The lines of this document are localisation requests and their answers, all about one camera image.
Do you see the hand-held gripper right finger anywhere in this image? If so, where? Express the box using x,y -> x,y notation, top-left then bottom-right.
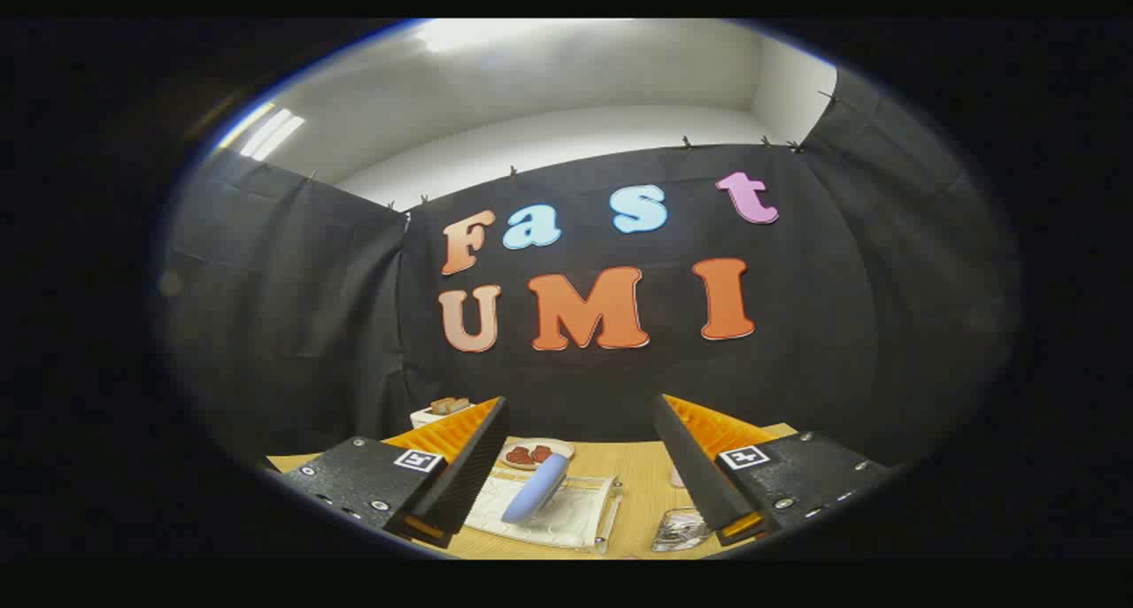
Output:
653,393 -> 908,547

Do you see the beige plate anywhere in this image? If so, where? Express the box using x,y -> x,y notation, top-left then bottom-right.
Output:
497,438 -> 575,472

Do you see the white toaster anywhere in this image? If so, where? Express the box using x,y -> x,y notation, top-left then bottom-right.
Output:
410,402 -> 479,430

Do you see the metal wire basket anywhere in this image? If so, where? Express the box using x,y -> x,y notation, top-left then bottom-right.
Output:
652,507 -> 713,553

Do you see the white wire dish rack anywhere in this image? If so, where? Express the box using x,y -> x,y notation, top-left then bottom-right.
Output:
462,466 -> 623,556

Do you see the black backdrop cloth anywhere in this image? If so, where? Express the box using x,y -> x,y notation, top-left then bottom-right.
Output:
164,64 -> 1019,467

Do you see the double ceiling light panel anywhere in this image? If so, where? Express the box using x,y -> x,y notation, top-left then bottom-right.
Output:
239,106 -> 306,162

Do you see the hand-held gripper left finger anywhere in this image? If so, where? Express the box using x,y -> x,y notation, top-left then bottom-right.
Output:
266,396 -> 511,549

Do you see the blue plate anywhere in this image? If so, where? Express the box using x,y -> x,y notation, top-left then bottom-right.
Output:
501,453 -> 570,525

